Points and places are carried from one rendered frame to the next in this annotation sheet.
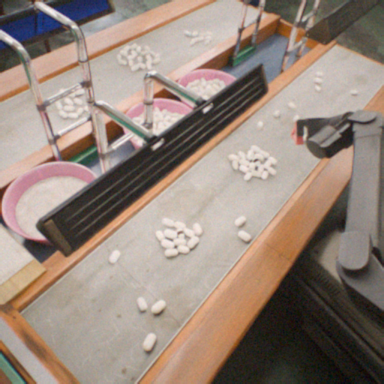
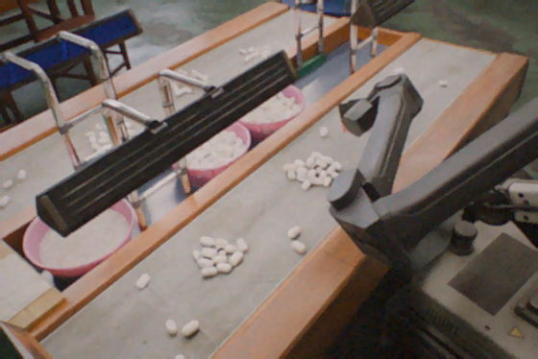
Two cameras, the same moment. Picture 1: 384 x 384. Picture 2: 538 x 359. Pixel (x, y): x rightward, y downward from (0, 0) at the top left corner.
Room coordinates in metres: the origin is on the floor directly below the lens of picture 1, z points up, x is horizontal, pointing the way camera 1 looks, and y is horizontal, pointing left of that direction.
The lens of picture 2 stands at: (-0.26, -0.23, 1.57)
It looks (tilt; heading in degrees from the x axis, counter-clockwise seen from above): 39 degrees down; 9
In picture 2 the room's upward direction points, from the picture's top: 4 degrees counter-clockwise
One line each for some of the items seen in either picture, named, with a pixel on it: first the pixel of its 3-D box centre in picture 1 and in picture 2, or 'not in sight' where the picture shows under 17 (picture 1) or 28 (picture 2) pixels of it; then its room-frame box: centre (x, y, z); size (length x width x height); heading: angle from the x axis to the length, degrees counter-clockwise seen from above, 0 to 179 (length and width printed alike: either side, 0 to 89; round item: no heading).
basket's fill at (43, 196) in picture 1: (58, 209); (86, 243); (0.51, 0.38, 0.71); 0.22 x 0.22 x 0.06
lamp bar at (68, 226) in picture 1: (177, 136); (186, 124); (0.50, 0.05, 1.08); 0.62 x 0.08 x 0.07; 148
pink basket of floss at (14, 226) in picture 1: (58, 207); (85, 240); (0.51, 0.38, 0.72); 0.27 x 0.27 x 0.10
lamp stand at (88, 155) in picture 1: (51, 98); (78, 125); (0.76, 0.45, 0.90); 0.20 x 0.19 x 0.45; 148
